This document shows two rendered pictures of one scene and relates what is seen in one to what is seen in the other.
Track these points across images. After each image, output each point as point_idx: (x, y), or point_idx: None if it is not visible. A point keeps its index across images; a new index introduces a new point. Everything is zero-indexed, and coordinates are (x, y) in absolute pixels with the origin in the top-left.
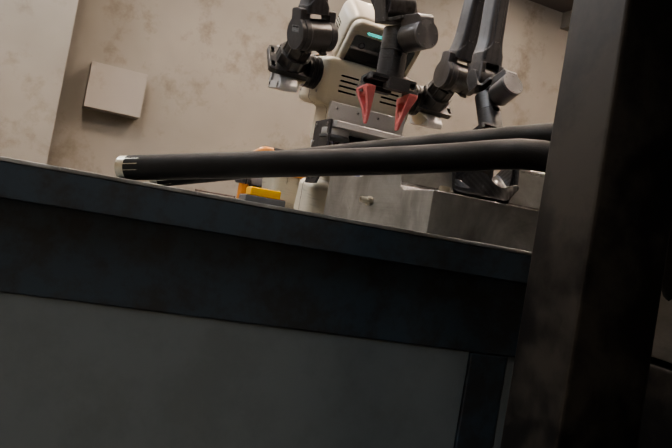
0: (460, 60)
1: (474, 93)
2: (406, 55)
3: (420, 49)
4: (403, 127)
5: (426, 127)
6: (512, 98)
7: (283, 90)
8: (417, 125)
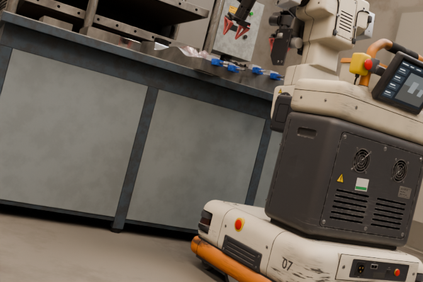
0: None
1: None
2: (279, 25)
3: (272, 25)
4: (293, 22)
5: (287, 2)
6: (236, 0)
7: (359, 38)
8: (294, 4)
